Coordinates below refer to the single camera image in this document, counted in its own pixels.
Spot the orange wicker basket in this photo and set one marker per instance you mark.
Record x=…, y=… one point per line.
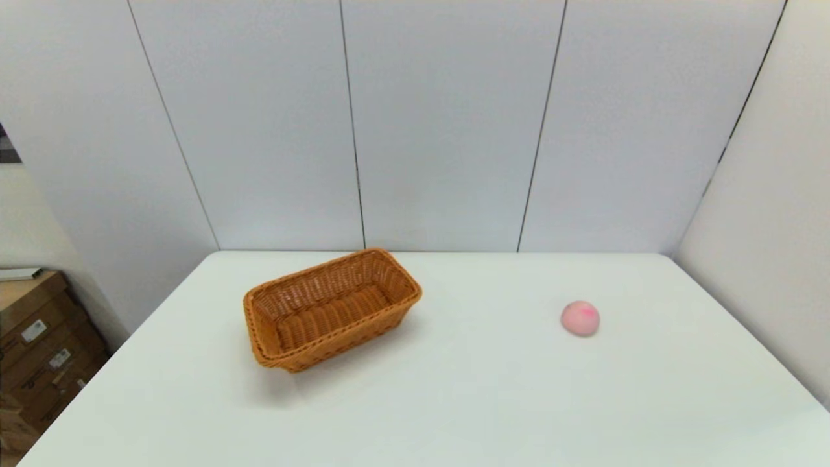
x=327, y=318

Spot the pink peach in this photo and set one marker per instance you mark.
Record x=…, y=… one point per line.
x=580, y=318

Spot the brown cardboard box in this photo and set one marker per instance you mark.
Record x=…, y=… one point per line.
x=58, y=389
x=26, y=298
x=48, y=344

